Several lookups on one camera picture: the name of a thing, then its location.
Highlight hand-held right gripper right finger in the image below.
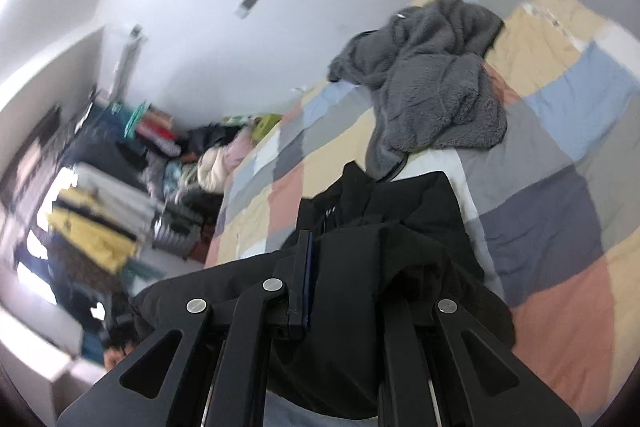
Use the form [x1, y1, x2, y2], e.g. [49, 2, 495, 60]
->
[377, 297, 583, 427]

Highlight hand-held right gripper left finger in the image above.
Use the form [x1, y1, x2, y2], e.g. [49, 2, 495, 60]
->
[55, 229, 316, 427]

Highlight black puffer jacket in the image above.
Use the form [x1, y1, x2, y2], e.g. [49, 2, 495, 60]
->
[129, 162, 516, 420]

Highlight small hanging clothes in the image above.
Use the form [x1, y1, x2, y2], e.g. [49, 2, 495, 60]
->
[140, 109, 182, 155]

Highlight person's left hand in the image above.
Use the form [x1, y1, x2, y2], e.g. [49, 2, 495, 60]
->
[102, 348, 130, 372]

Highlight yellow fleece robe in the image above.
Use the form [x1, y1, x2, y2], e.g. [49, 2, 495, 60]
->
[47, 192, 141, 273]

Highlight grey ribbed suitcase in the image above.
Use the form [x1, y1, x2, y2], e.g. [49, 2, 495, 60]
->
[152, 202, 206, 254]

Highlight blue jeans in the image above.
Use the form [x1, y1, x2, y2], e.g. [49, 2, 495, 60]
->
[262, 389, 381, 427]

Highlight white hoodie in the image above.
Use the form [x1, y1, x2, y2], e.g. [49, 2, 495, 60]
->
[75, 164, 161, 228]

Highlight cream plush blanket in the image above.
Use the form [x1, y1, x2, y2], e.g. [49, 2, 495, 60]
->
[197, 147, 236, 192]

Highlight pink pillow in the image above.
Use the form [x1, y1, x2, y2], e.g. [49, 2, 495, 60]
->
[225, 132, 257, 172]

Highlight patchwork bedspread bed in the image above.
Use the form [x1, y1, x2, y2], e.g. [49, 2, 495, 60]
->
[202, 0, 640, 413]

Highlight green sock hanger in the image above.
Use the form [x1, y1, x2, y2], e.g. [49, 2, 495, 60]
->
[122, 104, 151, 138]

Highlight grey fleece garment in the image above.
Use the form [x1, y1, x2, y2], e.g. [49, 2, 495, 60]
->
[327, 0, 508, 180]

